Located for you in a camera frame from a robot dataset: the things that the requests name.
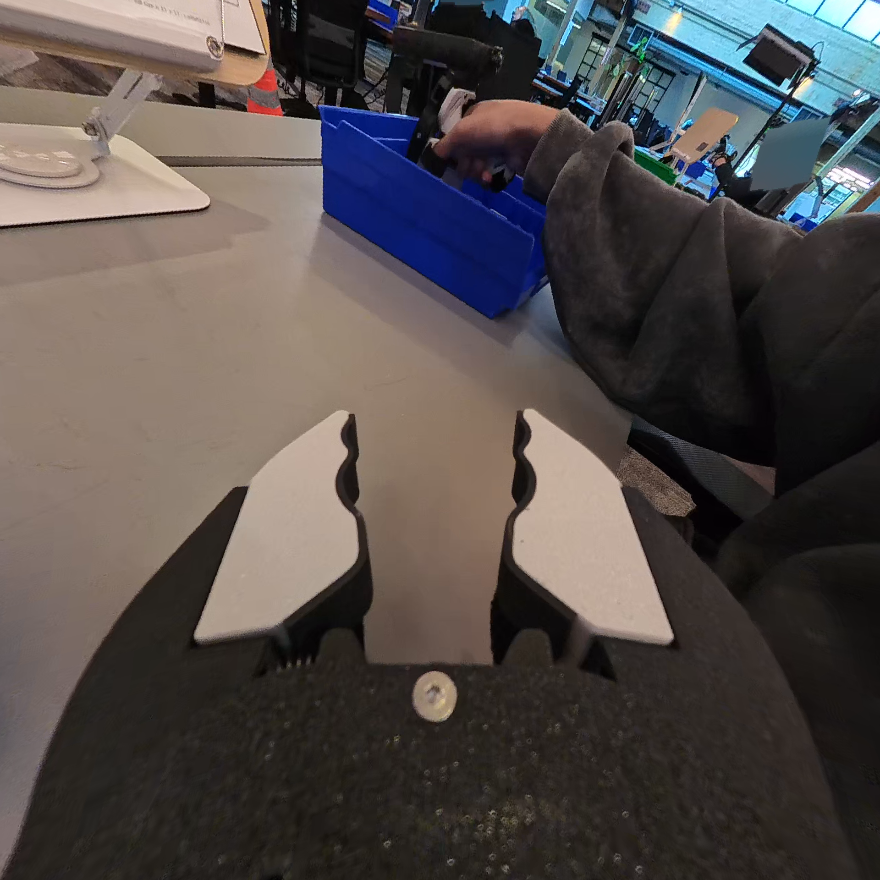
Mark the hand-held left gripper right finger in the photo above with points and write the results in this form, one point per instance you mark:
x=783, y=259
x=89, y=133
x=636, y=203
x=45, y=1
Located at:
x=584, y=543

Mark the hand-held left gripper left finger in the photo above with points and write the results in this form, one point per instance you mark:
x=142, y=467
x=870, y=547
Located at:
x=289, y=543

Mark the blue plastic bin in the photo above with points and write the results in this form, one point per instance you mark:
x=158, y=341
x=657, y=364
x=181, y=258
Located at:
x=412, y=227

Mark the person's right forearm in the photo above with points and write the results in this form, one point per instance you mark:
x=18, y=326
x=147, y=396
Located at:
x=653, y=275

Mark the person's right hand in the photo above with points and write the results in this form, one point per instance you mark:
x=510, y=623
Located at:
x=502, y=137

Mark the black office chair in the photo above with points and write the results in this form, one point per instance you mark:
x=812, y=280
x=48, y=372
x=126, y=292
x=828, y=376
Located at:
x=323, y=48

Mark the orange traffic cone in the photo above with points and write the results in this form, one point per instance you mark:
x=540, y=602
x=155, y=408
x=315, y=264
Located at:
x=265, y=93

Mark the printed instruction sheet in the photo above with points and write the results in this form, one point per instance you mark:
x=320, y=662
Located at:
x=244, y=27

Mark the person's body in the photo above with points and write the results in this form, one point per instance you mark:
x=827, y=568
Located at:
x=811, y=619

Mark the black panel on tripod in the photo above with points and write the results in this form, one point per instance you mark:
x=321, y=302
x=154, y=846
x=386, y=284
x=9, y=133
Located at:
x=777, y=55

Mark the white stand with wooden board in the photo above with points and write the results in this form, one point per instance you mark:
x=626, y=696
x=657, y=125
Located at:
x=124, y=185

